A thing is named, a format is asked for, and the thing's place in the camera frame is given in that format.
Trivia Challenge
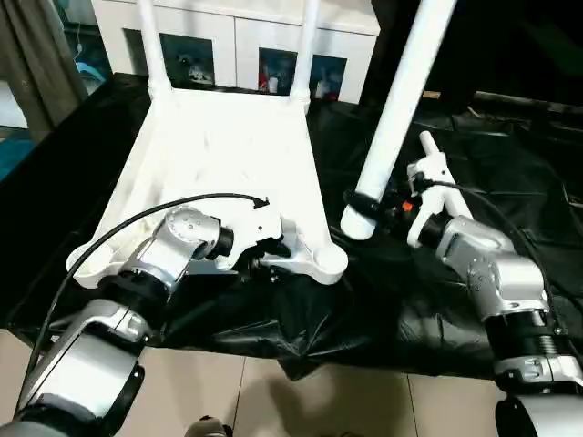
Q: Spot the white plastic table top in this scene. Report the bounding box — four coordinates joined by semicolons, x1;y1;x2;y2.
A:
66;85;351;291

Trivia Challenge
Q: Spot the white plastic table leg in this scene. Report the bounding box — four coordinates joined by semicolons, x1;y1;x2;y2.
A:
339;0;460;242
138;0;175;100
285;0;321;105
417;129;476;220

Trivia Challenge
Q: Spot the black plastic mat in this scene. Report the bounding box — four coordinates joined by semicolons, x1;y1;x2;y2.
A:
0;71;583;383

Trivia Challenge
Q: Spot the dark rounded robot foot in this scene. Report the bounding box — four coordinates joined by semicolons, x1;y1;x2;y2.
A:
186;412;234;437

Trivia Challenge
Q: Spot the white cabinet with glass doors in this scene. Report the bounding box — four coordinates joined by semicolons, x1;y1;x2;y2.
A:
89;0;383;105

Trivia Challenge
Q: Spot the teal plastic stool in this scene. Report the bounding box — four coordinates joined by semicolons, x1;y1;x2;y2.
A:
74;60;109;88

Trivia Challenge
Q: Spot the blue floor mat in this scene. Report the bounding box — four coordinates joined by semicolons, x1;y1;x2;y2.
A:
0;138;36;179

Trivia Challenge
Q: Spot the grey curtain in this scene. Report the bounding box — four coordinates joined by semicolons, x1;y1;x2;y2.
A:
0;0;91;134

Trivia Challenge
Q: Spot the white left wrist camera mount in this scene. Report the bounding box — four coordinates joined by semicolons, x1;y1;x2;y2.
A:
210;197;284;273

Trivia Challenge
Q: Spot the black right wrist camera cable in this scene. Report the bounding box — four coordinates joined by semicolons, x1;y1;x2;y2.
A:
422;178;567;334

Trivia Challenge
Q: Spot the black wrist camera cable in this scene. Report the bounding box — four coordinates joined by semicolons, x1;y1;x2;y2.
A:
422;178;567;334
26;192;271;402

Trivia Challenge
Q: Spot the black left wrist camera cable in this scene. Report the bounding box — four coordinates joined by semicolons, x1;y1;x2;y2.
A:
26;192;271;402

